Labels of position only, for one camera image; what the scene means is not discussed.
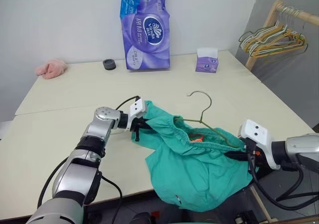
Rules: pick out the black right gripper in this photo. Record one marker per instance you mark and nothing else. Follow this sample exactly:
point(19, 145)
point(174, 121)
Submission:
point(255, 154)

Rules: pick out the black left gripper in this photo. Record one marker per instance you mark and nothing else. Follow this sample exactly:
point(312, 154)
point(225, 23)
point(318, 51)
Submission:
point(138, 126)

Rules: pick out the green shorts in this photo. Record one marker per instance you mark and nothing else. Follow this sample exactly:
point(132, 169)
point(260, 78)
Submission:
point(199, 169)

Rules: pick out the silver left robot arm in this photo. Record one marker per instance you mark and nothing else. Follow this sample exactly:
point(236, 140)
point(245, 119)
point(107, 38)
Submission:
point(82, 159)

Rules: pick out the small purple tissue box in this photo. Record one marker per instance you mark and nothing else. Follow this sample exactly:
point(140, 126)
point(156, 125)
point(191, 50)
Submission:
point(207, 63)

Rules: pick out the large purple tissue pack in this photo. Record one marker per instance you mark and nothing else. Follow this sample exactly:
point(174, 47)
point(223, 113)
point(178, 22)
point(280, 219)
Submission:
point(147, 34)

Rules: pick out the pink cloth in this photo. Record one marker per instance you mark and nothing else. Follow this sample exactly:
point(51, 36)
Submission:
point(51, 69)

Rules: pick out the light wooden clothes rack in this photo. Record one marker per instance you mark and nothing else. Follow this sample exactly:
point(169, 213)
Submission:
point(270, 20)

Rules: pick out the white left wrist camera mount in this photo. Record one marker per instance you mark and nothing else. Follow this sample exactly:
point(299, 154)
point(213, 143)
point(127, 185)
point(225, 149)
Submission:
point(137, 108)

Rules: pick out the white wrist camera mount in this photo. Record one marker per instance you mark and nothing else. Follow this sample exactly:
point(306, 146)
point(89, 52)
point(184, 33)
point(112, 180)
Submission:
point(256, 132)
point(137, 108)

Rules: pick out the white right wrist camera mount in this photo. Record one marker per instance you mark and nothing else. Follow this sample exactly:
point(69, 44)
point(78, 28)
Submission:
point(256, 132)

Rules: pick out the light wooden frame bar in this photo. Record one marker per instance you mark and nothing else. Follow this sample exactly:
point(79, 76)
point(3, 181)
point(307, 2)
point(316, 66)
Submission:
point(261, 204)

